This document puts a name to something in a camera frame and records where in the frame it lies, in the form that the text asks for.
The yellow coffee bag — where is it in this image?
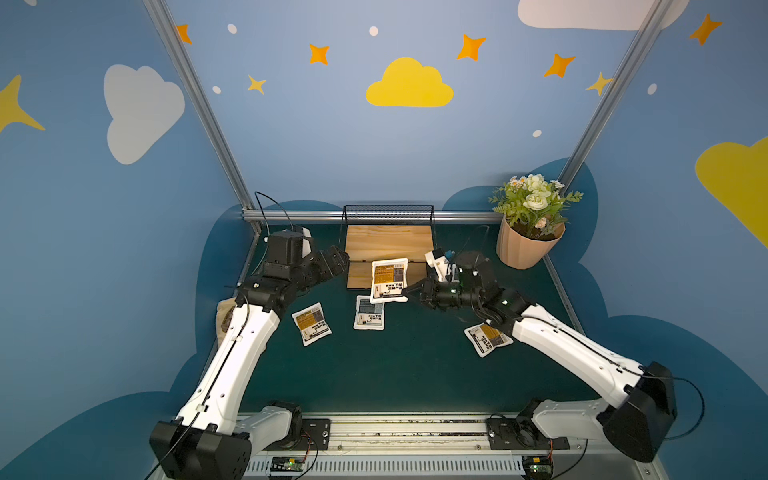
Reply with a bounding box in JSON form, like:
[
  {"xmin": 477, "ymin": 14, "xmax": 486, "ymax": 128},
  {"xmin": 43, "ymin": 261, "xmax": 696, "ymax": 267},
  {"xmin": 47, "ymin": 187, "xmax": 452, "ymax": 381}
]
[
  {"xmin": 370, "ymin": 258, "xmax": 408, "ymax": 304},
  {"xmin": 292, "ymin": 303, "xmax": 332, "ymax": 347},
  {"xmin": 464, "ymin": 324, "xmax": 514, "ymax": 358}
]

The grey coffee bag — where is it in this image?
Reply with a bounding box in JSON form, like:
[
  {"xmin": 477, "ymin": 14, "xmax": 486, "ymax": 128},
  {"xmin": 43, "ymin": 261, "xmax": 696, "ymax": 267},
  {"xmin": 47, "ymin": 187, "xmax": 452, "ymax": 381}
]
[{"xmin": 353, "ymin": 295, "xmax": 385, "ymax": 331}]

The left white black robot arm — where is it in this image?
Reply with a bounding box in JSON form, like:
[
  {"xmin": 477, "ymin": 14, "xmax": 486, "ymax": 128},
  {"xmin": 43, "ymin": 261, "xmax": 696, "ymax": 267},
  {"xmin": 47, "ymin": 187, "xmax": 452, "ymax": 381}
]
[{"xmin": 149, "ymin": 246, "xmax": 349, "ymax": 479}]

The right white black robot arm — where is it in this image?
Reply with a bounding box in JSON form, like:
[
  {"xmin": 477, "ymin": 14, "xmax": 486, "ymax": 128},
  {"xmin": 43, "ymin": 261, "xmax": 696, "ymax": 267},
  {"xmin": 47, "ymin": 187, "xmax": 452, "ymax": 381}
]
[{"xmin": 403, "ymin": 251, "xmax": 679, "ymax": 463}]

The potted artificial flower plant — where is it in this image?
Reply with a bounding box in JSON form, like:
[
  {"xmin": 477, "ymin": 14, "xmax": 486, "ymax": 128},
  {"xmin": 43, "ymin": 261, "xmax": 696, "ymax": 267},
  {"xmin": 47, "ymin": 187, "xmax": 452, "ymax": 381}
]
[{"xmin": 489, "ymin": 174, "xmax": 583, "ymax": 270}]

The right small circuit board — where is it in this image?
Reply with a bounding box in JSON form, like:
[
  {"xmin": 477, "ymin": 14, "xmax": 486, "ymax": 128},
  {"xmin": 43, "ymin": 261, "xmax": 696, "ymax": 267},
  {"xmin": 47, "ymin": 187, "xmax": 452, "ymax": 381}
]
[{"xmin": 522, "ymin": 456, "xmax": 554, "ymax": 480}]

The small circuit board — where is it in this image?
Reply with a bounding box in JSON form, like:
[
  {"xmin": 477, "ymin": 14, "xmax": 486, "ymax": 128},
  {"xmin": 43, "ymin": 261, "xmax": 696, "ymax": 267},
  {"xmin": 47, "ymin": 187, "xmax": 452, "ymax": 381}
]
[
  {"xmin": 522, "ymin": 456, "xmax": 554, "ymax": 480},
  {"xmin": 268, "ymin": 457, "xmax": 308, "ymax": 476}
]

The left small circuit board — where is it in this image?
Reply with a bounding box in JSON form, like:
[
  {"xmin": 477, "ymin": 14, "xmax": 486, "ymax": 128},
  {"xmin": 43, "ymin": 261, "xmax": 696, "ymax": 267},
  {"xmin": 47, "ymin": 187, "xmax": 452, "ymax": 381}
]
[{"xmin": 268, "ymin": 457, "xmax": 308, "ymax": 476}]

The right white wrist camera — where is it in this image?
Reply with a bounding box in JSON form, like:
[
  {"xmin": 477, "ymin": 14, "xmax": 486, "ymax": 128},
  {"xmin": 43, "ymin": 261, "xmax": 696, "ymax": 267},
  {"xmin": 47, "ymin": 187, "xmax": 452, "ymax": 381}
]
[{"xmin": 425, "ymin": 248, "xmax": 455, "ymax": 283}]

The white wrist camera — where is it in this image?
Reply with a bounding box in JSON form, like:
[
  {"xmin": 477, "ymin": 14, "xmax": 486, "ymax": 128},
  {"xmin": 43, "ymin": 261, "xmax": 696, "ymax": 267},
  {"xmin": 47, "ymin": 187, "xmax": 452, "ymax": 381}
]
[
  {"xmin": 425, "ymin": 248, "xmax": 455, "ymax": 283},
  {"xmin": 296, "ymin": 226, "xmax": 313, "ymax": 247}
]

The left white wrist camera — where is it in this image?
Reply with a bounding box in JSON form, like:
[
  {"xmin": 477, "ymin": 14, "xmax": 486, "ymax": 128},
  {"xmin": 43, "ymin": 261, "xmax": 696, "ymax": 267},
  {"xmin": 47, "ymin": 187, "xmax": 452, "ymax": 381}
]
[{"xmin": 296, "ymin": 226, "xmax": 313, "ymax": 247}]

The two-tier wooden wire shelf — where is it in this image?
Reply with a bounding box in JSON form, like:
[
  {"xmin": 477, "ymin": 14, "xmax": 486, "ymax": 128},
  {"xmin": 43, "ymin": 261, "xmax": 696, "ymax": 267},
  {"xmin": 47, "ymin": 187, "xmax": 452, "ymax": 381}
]
[{"xmin": 342, "ymin": 204, "xmax": 435, "ymax": 290}]

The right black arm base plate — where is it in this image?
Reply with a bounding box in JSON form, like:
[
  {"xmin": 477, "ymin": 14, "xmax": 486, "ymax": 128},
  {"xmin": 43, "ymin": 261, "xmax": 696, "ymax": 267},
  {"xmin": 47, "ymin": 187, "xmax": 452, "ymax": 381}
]
[{"xmin": 485, "ymin": 414, "xmax": 570, "ymax": 450}]

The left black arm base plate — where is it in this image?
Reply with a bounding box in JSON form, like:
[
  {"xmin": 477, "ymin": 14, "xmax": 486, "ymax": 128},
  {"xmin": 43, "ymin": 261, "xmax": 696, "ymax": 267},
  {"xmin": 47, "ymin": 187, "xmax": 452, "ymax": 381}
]
[{"xmin": 265, "ymin": 418, "xmax": 332, "ymax": 451}]

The aluminium front rail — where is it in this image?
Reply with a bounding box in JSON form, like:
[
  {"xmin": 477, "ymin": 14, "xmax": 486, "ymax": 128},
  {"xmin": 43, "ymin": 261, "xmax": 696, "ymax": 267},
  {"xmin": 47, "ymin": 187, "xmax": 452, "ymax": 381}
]
[{"xmin": 240, "ymin": 412, "xmax": 667, "ymax": 479}]

